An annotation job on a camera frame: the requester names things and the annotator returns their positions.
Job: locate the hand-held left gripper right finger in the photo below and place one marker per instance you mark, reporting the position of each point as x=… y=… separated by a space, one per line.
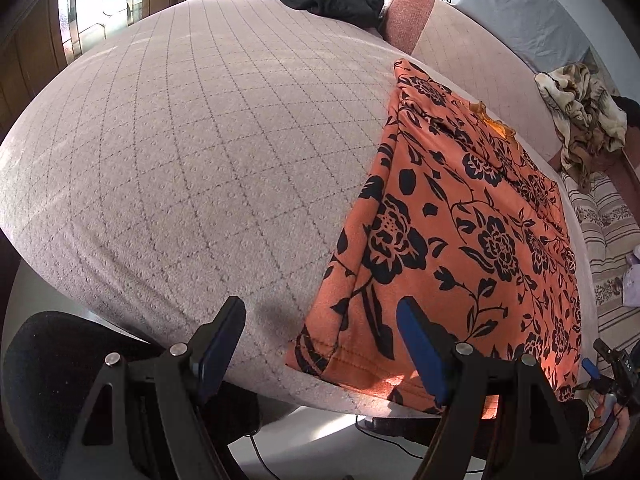
x=422 y=347

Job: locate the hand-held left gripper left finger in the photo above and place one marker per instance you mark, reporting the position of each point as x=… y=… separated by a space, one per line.
x=218 y=355

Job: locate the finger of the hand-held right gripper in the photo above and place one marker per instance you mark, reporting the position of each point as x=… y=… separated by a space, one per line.
x=590 y=367
x=602 y=349

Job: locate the orange black floral garment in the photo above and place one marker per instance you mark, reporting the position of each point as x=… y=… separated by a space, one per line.
x=460 y=245

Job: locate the person's right hand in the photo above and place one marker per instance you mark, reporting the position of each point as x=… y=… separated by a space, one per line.
x=617 y=437

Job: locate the striped floral mattress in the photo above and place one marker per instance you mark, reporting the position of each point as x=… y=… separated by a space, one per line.
x=607 y=240

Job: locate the black fabric chair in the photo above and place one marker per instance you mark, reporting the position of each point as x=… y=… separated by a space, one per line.
x=55 y=385

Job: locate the crumpled beige patterned blanket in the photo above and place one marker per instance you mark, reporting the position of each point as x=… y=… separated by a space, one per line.
x=582 y=110

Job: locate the light blue sheet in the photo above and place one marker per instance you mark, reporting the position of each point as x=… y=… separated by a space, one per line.
x=520 y=5

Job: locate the window with wooden frame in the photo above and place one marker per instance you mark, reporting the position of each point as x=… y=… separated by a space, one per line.
x=100 y=0

